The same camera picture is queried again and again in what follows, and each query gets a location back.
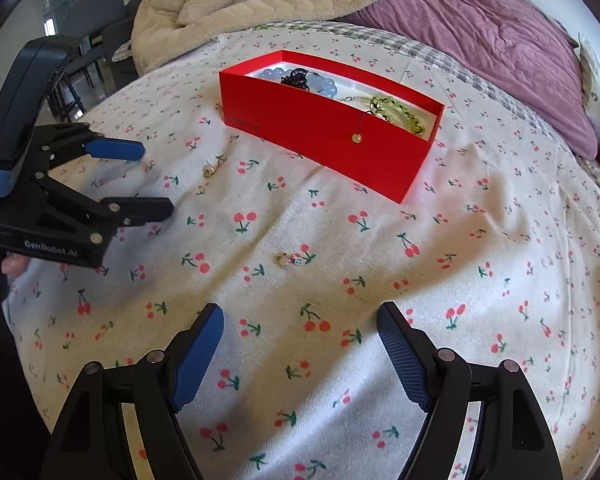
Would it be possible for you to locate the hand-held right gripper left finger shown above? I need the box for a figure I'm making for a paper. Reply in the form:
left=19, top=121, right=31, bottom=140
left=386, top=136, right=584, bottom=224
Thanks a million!
left=42, top=302, right=225, bottom=480

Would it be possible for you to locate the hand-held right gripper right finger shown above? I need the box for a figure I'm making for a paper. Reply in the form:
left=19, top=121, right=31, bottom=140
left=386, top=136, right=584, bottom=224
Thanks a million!
left=376, top=301, right=563, bottom=480

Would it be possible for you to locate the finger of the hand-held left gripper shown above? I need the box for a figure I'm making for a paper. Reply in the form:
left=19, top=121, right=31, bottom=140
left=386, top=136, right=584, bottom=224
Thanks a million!
left=40, top=179, right=175, bottom=242
left=30, top=122, right=147, bottom=181

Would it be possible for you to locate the light blue beaded bracelet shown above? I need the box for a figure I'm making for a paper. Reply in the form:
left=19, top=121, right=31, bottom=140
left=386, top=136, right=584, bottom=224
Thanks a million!
left=260, top=65, right=338, bottom=98

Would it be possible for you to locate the red jewelry box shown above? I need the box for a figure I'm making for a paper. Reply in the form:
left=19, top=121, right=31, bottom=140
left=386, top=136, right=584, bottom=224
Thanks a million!
left=218, top=50, right=445, bottom=204

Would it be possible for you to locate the black beaded bracelet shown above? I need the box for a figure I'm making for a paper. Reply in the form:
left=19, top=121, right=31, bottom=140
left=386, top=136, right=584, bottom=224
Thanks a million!
left=280, top=67, right=311, bottom=92

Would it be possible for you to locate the pearl pendant necklace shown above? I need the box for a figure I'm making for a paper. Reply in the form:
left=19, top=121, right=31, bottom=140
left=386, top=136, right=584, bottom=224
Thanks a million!
left=341, top=92, right=381, bottom=144

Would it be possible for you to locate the green beaded bracelet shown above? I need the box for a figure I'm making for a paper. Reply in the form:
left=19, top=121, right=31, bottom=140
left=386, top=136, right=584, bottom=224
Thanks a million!
left=367, top=94, right=428, bottom=136

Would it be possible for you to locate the person's left hand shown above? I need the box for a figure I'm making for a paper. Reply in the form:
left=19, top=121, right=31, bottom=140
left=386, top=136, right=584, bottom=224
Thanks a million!
left=0, top=230, right=28, bottom=278

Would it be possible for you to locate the cherry print bed sheet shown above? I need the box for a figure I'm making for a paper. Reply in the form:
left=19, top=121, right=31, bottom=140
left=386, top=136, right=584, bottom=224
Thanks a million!
left=2, top=25, right=600, bottom=480

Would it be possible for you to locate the grey blue chair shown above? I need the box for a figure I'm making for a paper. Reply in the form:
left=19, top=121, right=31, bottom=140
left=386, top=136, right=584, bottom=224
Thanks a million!
left=54, top=0, right=128, bottom=121

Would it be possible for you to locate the person's dark clothing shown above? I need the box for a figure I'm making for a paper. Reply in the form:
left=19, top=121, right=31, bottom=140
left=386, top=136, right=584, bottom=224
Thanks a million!
left=0, top=260, right=50, bottom=480

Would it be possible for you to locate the grey checked cloth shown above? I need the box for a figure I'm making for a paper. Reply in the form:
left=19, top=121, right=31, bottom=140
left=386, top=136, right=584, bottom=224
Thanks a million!
left=245, top=20, right=600, bottom=201

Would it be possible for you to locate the purple quilted blanket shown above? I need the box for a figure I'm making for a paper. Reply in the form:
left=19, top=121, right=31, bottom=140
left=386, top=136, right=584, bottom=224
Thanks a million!
left=335, top=0, right=598, bottom=161

